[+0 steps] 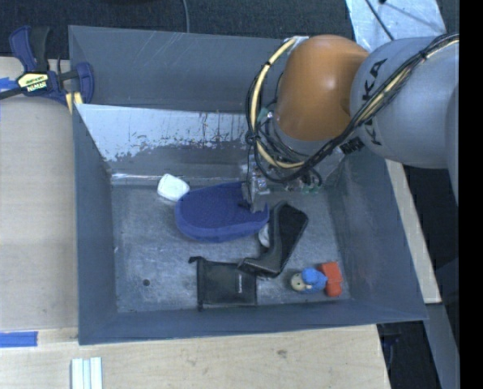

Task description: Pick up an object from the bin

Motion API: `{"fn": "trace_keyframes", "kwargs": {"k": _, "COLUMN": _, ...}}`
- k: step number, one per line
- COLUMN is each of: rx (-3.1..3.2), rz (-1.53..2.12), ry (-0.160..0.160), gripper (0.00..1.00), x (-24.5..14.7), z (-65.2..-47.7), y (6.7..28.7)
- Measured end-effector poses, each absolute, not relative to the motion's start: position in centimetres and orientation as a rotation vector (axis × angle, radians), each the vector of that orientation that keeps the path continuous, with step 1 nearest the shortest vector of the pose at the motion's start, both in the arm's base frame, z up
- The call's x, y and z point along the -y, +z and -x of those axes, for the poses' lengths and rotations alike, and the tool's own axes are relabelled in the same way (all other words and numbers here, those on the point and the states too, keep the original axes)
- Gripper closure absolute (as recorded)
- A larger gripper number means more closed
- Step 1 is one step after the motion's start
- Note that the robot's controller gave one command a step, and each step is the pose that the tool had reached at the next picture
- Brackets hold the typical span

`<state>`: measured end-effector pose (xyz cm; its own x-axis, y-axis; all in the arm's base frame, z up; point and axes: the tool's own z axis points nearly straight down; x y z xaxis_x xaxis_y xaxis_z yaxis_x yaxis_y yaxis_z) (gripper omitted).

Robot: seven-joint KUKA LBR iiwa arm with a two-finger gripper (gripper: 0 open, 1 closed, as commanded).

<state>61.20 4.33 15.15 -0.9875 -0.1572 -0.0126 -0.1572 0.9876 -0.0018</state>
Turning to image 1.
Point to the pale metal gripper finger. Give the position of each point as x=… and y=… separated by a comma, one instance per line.
x=246, y=192
x=261, y=201

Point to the black glossy curved case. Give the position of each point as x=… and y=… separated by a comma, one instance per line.
x=290, y=227

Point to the small white object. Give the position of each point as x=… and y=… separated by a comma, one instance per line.
x=264, y=236

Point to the blue fabric slipper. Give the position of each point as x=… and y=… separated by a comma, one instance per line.
x=213, y=213

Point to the white rounded plastic object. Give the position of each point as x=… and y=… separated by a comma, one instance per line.
x=172, y=187

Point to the black fabric pouch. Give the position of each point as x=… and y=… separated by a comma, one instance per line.
x=221, y=284

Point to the blue toy figure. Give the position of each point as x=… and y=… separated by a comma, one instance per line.
x=312, y=281

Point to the red-orange toy block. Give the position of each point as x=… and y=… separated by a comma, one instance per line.
x=332, y=276

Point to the grey metal bin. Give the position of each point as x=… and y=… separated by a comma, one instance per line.
x=152, y=257

